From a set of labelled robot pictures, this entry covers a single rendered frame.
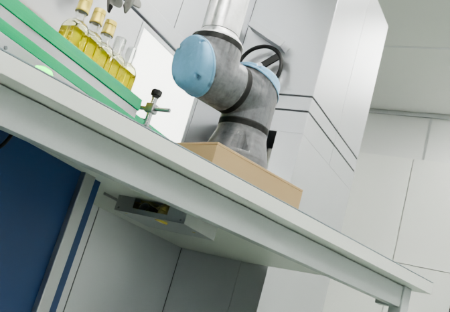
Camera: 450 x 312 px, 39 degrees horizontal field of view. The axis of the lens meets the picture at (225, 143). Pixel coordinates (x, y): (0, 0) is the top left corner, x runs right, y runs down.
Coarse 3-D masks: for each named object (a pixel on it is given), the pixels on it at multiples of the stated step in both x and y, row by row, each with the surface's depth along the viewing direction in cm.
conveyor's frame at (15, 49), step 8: (0, 32) 126; (0, 40) 126; (8, 40) 128; (8, 48) 128; (16, 48) 130; (24, 56) 132; (32, 56) 133; (32, 64) 134; (40, 64) 136; (56, 72) 141; (64, 80) 142
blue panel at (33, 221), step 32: (0, 160) 132; (32, 160) 139; (0, 192) 133; (32, 192) 140; (64, 192) 149; (96, 192) 159; (0, 224) 134; (32, 224) 141; (0, 256) 134; (32, 256) 142; (0, 288) 135; (32, 288) 144
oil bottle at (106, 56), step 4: (104, 44) 172; (108, 44) 175; (104, 48) 172; (108, 48) 174; (100, 52) 171; (104, 52) 172; (108, 52) 174; (112, 52) 175; (100, 56) 171; (104, 56) 172; (108, 56) 174; (112, 56) 175; (100, 60) 171; (104, 60) 172; (108, 60) 174; (100, 64) 171; (104, 64) 173; (108, 64) 174; (104, 68) 173; (108, 68) 174
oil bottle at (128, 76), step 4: (128, 64) 182; (128, 68) 181; (132, 68) 183; (124, 72) 181; (128, 72) 182; (132, 72) 183; (124, 76) 180; (128, 76) 182; (132, 76) 183; (124, 80) 180; (128, 80) 182; (132, 80) 184; (124, 84) 181; (128, 84) 182; (132, 84) 184; (128, 88) 182
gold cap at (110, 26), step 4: (108, 20) 176; (112, 20) 176; (104, 24) 176; (108, 24) 175; (112, 24) 176; (116, 24) 177; (104, 28) 175; (108, 28) 175; (112, 28) 176; (104, 32) 175; (108, 32) 175; (112, 32) 176; (112, 36) 176
